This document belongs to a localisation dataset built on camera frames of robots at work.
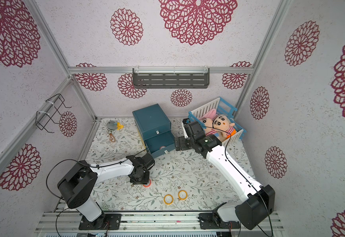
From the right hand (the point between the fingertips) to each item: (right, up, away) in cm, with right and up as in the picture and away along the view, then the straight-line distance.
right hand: (187, 142), depth 79 cm
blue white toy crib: (+30, +24, +32) cm, 50 cm away
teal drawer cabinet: (-18, +7, +9) cm, 21 cm away
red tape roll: (-21, -25, +7) cm, 34 cm away
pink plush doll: (+15, +13, +19) cm, 27 cm away
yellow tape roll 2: (0, -30, +3) cm, 30 cm away
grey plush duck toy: (-52, +10, +30) cm, 61 cm away
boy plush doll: (+25, +11, +18) cm, 33 cm away
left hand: (-25, -25, +8) cm, 36 cm away
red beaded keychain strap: (-53, +1, +30) cm, 61 cm away
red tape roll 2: (-15, -4, +14) cm, 20 cm away
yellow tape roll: (-8, -32, +2) cm, 33 cm away
